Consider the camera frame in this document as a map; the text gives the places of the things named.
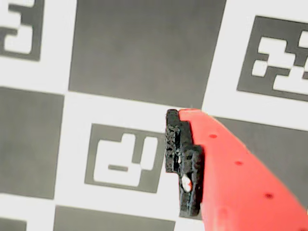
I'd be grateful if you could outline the black white marker mat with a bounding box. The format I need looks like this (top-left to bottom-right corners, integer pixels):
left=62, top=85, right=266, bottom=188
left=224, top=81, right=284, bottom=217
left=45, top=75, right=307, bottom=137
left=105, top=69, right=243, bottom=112
left=0, top=0, right=308, bottom=231

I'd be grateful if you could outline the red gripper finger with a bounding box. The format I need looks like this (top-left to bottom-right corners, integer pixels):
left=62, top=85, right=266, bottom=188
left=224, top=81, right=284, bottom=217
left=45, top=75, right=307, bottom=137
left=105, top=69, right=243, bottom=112
left=165, top=108, right=308, bottom=231

